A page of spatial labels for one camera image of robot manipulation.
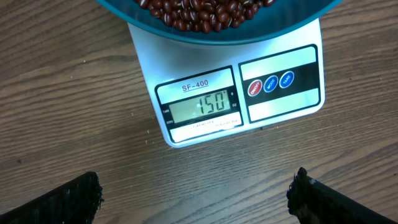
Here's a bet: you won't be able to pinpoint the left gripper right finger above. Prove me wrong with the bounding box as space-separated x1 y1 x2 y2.
286 167 397 224

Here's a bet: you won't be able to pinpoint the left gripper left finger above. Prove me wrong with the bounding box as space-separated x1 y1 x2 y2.
1 171 103 224

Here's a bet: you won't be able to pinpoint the white digital kitchen scale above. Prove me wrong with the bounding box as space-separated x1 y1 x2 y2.
129 20 325 147

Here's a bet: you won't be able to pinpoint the blue metal bowl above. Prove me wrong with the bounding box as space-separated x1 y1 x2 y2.
98 0 341 45

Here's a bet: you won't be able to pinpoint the red beans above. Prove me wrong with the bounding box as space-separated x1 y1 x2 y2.
135 0 275 34

